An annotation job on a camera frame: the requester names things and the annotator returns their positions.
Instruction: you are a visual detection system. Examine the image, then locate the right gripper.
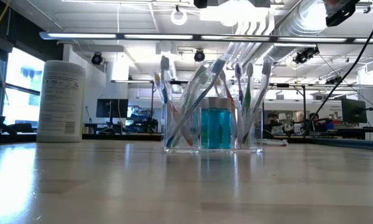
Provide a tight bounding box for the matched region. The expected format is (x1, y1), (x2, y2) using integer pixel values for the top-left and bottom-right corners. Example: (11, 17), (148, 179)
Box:
(325, 0), (361, 27)

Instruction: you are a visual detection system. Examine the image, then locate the clear acrylic organizer box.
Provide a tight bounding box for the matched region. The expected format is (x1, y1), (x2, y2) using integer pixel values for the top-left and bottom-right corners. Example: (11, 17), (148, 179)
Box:
(173, 63), (211, 147)

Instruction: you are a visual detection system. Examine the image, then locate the black ceiling spotlight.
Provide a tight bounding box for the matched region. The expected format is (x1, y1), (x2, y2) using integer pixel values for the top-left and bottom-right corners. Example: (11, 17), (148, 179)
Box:
(293, 45), (320, 65)
(91, 52), (104, 65)
(193, 49), (206, 62)

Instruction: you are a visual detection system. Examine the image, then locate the black monitor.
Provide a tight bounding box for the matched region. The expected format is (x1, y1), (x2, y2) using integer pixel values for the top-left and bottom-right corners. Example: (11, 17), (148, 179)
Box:
(341, 98), (368, 124)
(95, 98), (129, 119)

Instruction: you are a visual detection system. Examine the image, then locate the person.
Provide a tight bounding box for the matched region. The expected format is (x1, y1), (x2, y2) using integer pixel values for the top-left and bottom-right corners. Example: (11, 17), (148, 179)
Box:
(307, 112), (335, 133)
(264, 112), (282, 139)

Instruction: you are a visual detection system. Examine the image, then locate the clear acrylic organizer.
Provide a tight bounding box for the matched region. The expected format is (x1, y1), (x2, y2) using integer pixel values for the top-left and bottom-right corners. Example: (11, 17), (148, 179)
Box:
(163, 102), (264, 154)

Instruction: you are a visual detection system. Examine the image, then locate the long ceiling light strip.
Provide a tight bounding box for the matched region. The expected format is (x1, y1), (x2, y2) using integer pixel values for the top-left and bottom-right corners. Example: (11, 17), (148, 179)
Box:
(39, 30), (373, 44)

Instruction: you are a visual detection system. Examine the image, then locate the white wipes canister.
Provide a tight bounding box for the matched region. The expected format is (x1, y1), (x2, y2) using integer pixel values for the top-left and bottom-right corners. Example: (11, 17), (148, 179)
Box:
(36, 60), (87, 143)

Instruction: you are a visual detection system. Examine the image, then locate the black hanging cable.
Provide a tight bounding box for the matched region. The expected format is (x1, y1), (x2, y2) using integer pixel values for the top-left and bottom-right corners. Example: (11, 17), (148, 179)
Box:
(303, 4), (373, 138)

